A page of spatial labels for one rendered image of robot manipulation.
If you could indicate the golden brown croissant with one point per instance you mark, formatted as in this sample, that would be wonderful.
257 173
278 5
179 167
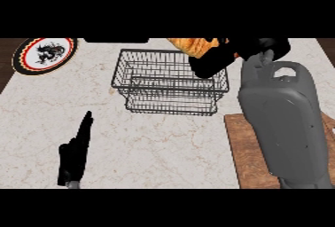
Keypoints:
192 45

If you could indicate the brown wooden cutting board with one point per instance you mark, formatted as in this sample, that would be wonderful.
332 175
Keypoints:
253 153

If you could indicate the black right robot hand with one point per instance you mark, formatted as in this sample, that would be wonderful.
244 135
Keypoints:
213 63

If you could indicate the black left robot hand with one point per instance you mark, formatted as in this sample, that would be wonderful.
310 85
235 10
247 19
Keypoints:
77 150

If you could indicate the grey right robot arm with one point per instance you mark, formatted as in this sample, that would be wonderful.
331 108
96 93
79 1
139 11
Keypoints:
284 124

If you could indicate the white plate with dragon print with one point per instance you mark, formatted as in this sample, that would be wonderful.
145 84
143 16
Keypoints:
45 55

